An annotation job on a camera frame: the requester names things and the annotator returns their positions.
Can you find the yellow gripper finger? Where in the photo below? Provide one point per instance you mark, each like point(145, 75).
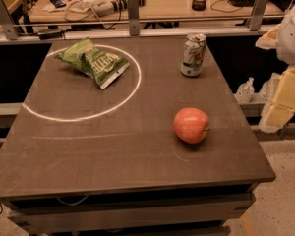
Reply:
point(268, 40)
point(280, 105)

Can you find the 7up soda can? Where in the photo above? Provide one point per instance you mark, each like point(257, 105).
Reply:
point(194, 53)

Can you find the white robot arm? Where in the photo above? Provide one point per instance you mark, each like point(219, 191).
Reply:
point(285, 44)

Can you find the green jalapeno chip bag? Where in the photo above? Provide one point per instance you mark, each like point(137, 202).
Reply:
point(104, 67)

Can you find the clear sanitizer bottle right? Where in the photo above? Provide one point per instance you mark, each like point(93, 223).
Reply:
point(266, 90)

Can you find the clear sanitizer bottle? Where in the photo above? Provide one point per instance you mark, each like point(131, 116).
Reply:
point(245, 91)
point(266, 90)

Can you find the clear sanitizer bottle left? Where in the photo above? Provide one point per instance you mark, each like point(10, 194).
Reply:
point(245, 91)

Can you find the black mesh cup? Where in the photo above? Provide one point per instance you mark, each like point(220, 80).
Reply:
point(199, 5)

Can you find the red apple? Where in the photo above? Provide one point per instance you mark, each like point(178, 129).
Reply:
point(191, 125)

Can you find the grey cylindrical device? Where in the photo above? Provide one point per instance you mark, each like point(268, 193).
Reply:
point(112, 7)

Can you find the white cloth on desk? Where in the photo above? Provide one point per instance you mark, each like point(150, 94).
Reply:
point(81, 6)

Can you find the metal bracket right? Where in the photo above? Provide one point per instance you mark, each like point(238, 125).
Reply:
point(257, 14)

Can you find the metal bracket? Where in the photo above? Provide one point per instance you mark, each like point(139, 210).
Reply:
point(7, 23)
point(133, 16)
point(257, 14)

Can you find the metal bracket middle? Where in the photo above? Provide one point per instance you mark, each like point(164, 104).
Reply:
point(133, 16)

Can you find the metal bracket left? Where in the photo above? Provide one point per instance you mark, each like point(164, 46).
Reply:
point(7, 23)

